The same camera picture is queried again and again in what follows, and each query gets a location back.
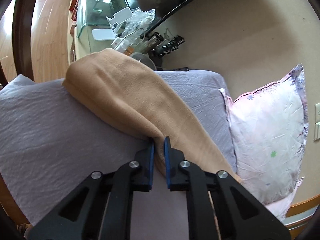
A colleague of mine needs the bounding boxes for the tan fleece garment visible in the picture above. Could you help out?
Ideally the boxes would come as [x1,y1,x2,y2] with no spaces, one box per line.
[63,49,235,177]

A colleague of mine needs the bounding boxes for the lavender bed sheet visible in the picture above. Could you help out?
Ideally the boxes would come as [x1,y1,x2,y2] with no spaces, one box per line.
[1,70,237,239]

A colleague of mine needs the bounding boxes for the glass top side table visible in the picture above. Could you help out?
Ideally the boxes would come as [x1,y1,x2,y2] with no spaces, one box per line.
[67,0,153,63]

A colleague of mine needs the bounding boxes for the clear plastic bag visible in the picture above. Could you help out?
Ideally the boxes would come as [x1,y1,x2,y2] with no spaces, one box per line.
[121,9,156,37]

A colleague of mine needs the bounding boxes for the white floral pillow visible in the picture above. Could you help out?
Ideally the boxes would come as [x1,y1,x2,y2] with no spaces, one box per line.
[219,64,309,204]

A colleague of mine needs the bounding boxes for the white phone stand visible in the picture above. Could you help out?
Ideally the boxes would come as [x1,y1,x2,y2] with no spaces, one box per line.
[106,7,133,29]

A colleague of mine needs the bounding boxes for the pink floral pillow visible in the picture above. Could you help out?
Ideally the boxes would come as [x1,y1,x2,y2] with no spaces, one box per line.
[264,177,304,222]

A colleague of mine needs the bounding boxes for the black binder clips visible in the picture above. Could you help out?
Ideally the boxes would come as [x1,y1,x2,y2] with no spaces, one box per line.
[155,35,185,56]

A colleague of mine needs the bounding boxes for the wall light switch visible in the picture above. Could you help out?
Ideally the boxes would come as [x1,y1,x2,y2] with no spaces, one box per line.
[313,103,320,141]

